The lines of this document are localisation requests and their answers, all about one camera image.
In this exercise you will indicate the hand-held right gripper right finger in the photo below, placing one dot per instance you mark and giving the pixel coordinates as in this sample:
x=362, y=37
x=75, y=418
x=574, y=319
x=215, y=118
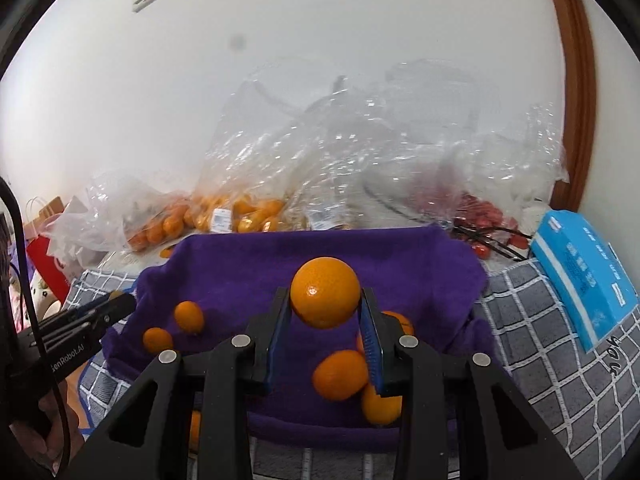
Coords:
x=372, y=350

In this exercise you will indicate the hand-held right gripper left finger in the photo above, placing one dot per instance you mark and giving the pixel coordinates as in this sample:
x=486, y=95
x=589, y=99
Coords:
x=277, y=355

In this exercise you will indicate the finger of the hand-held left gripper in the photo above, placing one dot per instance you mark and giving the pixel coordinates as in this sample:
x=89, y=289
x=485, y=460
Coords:
x=80, y=310
x=95, y=322

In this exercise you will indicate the yellow-orange oval fruit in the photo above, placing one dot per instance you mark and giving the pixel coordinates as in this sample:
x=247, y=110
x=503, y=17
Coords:
x=341, y=374

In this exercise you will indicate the small orange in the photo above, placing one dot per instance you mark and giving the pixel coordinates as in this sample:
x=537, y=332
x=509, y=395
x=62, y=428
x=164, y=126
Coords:
x=157, y=340
x=189, y=316

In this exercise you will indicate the purple towel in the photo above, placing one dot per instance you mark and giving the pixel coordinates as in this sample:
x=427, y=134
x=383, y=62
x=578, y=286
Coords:
x=240, y=280

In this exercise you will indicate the person's left hand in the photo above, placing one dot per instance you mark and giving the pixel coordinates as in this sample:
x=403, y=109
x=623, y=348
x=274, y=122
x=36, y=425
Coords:
x=62, y=440

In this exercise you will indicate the large orange with stem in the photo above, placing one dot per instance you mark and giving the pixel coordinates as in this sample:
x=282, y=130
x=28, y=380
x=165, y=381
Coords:
x=400, y=322

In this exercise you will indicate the white spotted plush toy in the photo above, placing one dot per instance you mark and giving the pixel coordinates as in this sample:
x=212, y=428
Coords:
x=42, y=292

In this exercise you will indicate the red paper bag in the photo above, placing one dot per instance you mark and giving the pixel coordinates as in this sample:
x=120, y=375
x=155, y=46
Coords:
x=47, y=265

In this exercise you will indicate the pink flowered fabric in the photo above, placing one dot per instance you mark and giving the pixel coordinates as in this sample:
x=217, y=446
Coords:
x=20, y=305

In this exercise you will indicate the white plastic bag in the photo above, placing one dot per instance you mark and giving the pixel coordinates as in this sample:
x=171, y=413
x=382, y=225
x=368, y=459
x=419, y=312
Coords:
x=70, y=235

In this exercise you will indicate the clear bag of small oranges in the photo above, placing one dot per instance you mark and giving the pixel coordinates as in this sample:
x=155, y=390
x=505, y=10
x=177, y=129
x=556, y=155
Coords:
x=155, y=230

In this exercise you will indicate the small oval kumquat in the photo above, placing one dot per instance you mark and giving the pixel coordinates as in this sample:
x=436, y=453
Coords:
x=195, y=430

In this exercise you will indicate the clear bag of kumquats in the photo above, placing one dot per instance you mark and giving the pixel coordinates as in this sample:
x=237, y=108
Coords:
x=250, y=215

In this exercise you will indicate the grey checked blanket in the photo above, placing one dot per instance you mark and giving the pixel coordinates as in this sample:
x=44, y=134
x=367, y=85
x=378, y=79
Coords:
x=525, y=360

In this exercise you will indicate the clear bag of red fruit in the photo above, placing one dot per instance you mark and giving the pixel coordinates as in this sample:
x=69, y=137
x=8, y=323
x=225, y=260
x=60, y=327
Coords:
x=480, y=215

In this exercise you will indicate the clear crumpled plastic bag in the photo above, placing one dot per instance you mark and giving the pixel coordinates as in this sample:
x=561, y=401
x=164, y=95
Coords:
x=350, y=160

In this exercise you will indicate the blue tissue pack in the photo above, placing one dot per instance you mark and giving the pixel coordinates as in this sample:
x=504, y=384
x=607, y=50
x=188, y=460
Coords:
x=575, y=270

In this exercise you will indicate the brown wooden door frame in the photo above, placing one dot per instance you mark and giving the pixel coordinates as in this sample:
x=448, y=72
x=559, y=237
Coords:
x=575, y=85

